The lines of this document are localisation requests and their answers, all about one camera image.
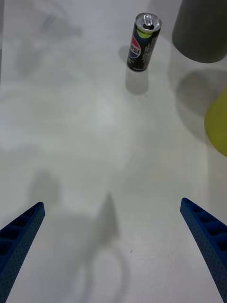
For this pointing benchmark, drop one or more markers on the grey plastic bin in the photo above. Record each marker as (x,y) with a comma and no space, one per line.
(201,30)

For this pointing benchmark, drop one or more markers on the yellow-green plastic bin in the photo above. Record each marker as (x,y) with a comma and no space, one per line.
(218,125)

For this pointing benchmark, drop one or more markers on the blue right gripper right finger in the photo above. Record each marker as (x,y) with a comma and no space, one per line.
(208,236)

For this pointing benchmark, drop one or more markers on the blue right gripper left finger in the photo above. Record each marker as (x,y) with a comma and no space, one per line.
(19,241)

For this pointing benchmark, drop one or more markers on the black can with blue-red print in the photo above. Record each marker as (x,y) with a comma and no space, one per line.
(142,47)

